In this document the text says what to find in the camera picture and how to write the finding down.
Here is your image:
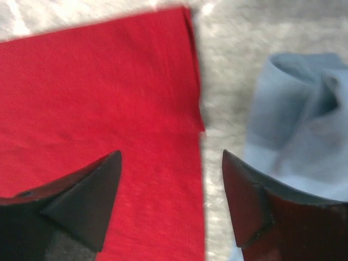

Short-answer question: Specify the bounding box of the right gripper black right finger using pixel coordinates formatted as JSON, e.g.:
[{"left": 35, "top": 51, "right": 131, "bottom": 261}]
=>
[{"left": 222, "top": 151, "right": 347, "bottom": 260}]

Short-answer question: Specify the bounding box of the folded grey-blue t shirt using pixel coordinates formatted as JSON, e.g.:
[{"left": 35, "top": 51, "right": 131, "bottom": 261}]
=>
[{"left": 228, "top": 53, "right": 348, "bottom": 261}]

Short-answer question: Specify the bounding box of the red t shirt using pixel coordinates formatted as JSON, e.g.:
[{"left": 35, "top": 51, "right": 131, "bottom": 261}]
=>
[{"left": 1, "top": 6, "right": 205, "bottom": 260}]

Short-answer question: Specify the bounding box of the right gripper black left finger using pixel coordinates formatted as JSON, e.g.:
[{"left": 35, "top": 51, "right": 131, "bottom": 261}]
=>
[{"left": 1, "top": 151, "right": 122, "bottom": 260}]

